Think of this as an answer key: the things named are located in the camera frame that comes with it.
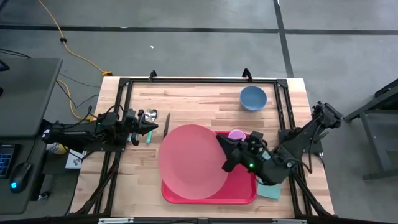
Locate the teal cloth napkin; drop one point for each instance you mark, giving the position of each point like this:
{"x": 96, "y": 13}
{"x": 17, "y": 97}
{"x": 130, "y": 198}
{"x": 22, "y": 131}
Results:
{"x": 269, "y": 192}

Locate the red plastic tray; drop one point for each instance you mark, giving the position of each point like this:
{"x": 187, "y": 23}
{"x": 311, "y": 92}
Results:
{"x": 242, "y": 189}

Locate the yellow container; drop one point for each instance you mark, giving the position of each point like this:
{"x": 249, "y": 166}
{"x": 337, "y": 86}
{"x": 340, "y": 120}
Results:
{"x": 57, "y": 149}

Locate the silver metal bracket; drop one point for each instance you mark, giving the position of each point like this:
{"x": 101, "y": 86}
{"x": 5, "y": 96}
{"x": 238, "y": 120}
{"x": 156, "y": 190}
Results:
{"x": 115, "y": 220}
{"x": 289, "y": 221}

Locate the grey desk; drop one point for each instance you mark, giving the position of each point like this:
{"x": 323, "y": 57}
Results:
{"x": 25, "y": 99}

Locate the white printed box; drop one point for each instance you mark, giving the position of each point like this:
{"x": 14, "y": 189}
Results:
{"x": 74, "y": 160}

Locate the black metal stand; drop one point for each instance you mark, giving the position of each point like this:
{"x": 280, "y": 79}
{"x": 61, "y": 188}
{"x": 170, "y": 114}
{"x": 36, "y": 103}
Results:
{"x": 373, "y": 133}

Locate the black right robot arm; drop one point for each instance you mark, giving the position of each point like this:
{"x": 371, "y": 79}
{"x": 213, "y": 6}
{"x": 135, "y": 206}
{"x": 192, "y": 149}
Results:
{"x": 298, "y": 146}

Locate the black computer mouse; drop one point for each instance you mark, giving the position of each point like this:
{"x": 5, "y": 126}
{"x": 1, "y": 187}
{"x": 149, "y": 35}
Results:
{"x": 20, "y": 177}

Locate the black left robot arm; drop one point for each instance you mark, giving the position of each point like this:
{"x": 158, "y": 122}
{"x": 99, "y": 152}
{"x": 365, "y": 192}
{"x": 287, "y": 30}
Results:
{"x": 71, "y": 132}

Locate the black clamp lever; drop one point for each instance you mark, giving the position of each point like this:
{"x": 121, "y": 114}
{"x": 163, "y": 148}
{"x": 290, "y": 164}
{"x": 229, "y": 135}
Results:
{"x": 325, "y": 134}

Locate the blue plastic bowl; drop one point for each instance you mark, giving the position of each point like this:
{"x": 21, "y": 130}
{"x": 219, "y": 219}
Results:
{"x": 253, "y": 98}

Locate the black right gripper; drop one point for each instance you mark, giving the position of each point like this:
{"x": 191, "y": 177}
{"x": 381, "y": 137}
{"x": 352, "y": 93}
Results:
{"x": 248, "y": 152}

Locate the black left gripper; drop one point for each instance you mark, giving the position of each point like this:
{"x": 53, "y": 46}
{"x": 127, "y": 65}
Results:
{"x": 136, "y": 127}

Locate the black aluminium table frame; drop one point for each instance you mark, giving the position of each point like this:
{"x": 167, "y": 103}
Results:
{"x": 202, "y": 81}

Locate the pink plastic plate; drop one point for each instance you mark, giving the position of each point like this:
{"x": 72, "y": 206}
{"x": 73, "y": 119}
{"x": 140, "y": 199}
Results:
{"x": 192, "y": 161}

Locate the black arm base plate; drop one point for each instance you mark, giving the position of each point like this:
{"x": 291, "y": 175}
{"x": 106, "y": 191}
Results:
{"x": 315, "y": 146}
{"x": 102, "y": 149}

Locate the lilac plastic cup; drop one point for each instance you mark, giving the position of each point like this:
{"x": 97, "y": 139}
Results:
{"x": 237, "y": 134}

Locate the black backlit keyboard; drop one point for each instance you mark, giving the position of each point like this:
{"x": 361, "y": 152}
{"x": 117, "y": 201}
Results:
{"x": 6, "y": 161}

